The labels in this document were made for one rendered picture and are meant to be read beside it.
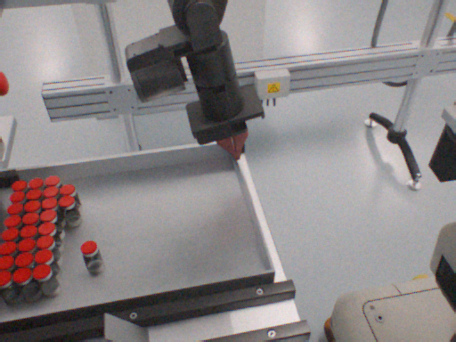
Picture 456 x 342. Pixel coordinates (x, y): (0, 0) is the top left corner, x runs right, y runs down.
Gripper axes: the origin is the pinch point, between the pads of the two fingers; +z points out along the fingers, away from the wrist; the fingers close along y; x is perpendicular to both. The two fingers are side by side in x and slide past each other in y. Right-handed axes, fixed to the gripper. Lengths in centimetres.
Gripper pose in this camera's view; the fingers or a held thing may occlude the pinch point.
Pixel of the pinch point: (236, 153)
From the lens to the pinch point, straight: 68.6
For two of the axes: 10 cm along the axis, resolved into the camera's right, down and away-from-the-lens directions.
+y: -9.6, 2.9, 0.0
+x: 2.1, 6.9, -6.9
